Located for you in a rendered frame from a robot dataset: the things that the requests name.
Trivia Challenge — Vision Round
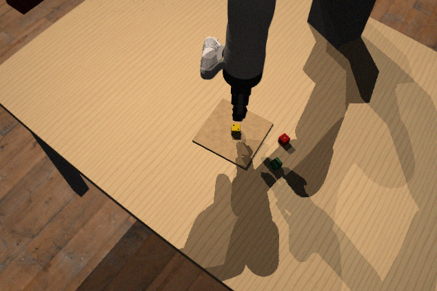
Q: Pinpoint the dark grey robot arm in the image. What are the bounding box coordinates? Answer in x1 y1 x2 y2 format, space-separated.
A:
200 0 276 80

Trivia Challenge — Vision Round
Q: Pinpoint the red die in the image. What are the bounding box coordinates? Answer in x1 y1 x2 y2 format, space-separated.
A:
278 133 290 147

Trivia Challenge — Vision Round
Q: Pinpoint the tan square mat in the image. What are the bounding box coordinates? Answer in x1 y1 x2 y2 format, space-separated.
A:
192 99 273 169

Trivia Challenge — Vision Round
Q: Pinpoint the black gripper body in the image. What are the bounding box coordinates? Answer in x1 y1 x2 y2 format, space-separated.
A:
223 69 263 100

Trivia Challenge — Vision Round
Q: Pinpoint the green die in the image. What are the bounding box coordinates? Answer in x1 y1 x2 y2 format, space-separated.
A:
270 157 283 171

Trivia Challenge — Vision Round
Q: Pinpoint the yellow die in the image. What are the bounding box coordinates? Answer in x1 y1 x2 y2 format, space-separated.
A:
231 124 241 135

